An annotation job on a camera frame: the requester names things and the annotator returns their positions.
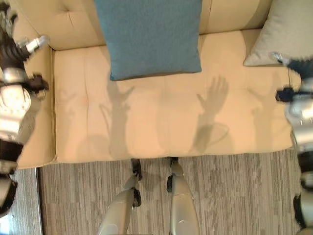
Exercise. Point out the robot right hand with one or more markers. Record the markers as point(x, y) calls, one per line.
point(302, 67)

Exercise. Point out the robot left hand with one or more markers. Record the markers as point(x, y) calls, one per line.
point(11, 52)

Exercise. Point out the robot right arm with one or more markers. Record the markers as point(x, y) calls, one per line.
point(303, 112)

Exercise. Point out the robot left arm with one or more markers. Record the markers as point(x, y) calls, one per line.
point(12, 112)

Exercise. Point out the beige sofa back cushion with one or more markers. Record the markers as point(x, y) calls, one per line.
point(73, 24)
point(232, 14)

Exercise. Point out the beige sofa armrest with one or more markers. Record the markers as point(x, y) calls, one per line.
point(41, 127)

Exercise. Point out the beige upholstered sofa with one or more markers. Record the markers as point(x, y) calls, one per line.
point(151, 117)

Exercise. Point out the beige sofa seat cushion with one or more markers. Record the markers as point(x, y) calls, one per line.
point(156, 122)

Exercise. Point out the light grey square cushion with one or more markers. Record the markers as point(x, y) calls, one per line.
point(286, 27)

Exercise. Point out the grey striped rug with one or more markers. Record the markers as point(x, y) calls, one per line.
point(239, 193)

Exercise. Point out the teal square cushion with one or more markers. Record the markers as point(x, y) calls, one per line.
point(151, 36)

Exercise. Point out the robot right leg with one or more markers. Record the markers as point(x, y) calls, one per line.
point(182, 203)

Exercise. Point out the robot leg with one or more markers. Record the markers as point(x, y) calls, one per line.
point(182, 203)
point(119, 205)

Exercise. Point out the robot left leg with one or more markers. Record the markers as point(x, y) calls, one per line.
point(119, 205)

